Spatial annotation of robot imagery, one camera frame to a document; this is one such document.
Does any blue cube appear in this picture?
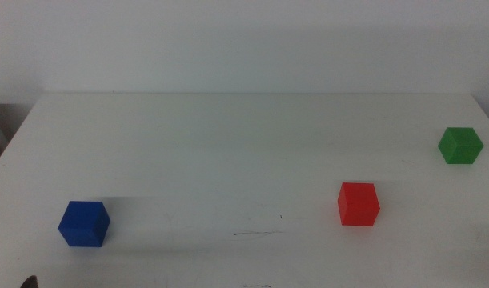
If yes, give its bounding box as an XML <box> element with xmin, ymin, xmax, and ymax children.
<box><xmin>57</xmin><ymin>200</ymin><xmax>112</xmax><ymax>248</ymax></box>

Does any red cube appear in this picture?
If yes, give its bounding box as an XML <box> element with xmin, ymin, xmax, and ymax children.
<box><xmin>337</xmin><ymin>182</ymin><xmax>381</xmax><ymax>228</ymax></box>

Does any green cube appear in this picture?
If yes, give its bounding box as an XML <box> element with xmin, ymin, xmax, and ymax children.
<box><xmin>437</xmin><ymin>126</ymin><xmax>485</xmax><ymax>166</ymax></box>

